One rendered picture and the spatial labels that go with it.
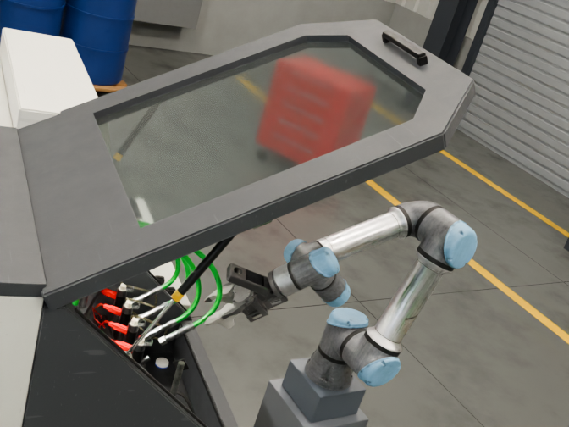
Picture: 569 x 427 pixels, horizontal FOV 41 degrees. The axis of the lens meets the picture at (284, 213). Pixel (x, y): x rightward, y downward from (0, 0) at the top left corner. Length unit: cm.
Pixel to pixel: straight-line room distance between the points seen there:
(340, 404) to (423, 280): 51
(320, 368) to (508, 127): 680
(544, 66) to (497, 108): 74
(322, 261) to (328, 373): 59
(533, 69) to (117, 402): 760
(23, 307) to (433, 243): 114
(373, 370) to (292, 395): 36
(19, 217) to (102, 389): 38
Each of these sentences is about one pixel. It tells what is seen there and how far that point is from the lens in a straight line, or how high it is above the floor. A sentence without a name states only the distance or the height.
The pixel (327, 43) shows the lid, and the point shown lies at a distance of 201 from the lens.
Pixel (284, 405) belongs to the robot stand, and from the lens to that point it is 244.
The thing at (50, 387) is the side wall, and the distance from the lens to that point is 155.
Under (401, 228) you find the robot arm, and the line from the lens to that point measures 216.
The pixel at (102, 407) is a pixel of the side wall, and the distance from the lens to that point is 161.
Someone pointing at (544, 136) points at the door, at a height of 43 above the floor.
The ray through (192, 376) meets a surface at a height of 89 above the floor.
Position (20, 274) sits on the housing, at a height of 150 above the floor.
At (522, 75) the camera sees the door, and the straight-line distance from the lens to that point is 888.
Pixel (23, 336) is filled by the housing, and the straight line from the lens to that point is 147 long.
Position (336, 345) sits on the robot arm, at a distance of 229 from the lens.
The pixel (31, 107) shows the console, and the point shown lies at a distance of 203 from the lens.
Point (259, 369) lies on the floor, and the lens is 390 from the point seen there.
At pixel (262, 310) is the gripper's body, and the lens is 193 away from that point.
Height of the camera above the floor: 226
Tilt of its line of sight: 24 degrees down
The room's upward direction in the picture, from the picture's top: 17 degrees clockwise
